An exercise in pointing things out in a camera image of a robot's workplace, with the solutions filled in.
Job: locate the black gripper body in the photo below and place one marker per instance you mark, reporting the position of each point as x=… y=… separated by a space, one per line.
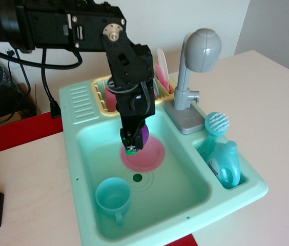
x=134 y=104

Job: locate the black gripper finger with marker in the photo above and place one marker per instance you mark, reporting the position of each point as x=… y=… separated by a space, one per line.
x=132 y=141

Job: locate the purple toy eggplant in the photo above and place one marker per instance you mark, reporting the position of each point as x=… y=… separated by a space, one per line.
x=145 y=136

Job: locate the pink toy plate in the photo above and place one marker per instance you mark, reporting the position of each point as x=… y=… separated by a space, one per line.
x=147 y=159

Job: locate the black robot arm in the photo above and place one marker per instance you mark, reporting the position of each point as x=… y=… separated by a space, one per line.
x=85 y=26

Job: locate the pink rear plate in rack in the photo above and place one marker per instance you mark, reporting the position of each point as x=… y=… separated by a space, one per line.
x=160 y=75

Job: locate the white plate in rack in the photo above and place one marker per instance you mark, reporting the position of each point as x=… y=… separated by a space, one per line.
x=163 y=63

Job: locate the pink toy cup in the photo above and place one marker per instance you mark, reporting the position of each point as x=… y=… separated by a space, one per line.
x=111 y=101

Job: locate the yellow dish rack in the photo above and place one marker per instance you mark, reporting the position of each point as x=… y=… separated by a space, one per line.
x=101 y=102

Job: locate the teal toy mug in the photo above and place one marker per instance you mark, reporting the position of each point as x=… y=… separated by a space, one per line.
x=113 y=196

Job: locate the grey toy faucet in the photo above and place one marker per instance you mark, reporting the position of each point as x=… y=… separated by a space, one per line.
x=200 y=53

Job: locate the teal dish brush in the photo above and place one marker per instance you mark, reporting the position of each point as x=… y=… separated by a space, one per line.
x=216 y=124

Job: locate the teal detergent bottle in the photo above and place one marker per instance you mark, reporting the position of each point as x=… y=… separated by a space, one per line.
x=225 y=165

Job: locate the red board under table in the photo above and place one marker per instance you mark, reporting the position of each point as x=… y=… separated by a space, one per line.
x=29 y=129

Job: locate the white wall outlet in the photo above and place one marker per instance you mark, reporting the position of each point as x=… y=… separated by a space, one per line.
x=7 y=49

